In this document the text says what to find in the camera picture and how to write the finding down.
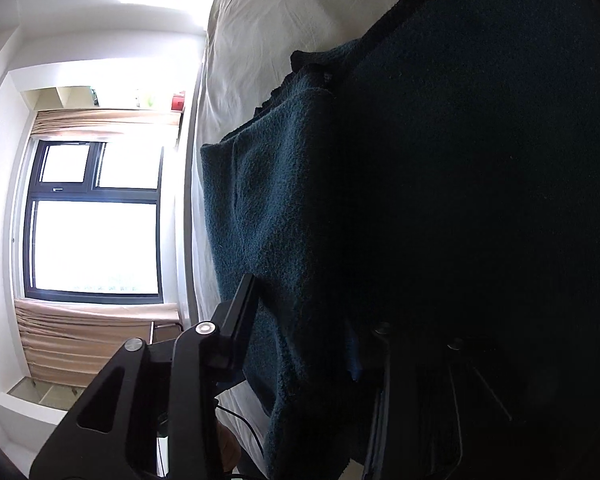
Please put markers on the dark green knit sweater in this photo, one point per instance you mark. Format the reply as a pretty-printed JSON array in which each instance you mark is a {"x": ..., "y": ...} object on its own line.
[{"x": 330, "y": 185}]

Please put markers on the beige curtain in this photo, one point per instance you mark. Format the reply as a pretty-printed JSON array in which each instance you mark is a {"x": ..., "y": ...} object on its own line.
[
  {"x": 90, "y": 340},
  {"x": 110, "y": 121}
]

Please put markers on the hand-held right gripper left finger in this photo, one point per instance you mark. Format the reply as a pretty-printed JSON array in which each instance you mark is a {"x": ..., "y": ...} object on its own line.
[{"x": 237, "y": 320}]

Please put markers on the red box on shelf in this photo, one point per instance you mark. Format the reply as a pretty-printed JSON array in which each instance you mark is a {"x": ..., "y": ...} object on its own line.
[{"x": 178, "y": 101}]

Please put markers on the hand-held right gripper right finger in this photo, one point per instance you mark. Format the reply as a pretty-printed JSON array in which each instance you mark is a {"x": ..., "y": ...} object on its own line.
[{"x": 355, "y": 357}]

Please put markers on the bed with beige sheet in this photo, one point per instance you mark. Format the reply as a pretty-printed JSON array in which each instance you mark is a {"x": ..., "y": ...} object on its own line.
[{"x": 260, "y": 35}]

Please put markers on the black framed window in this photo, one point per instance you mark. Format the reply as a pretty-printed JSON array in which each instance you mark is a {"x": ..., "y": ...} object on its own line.
[{"x": 95, "y": 245}]

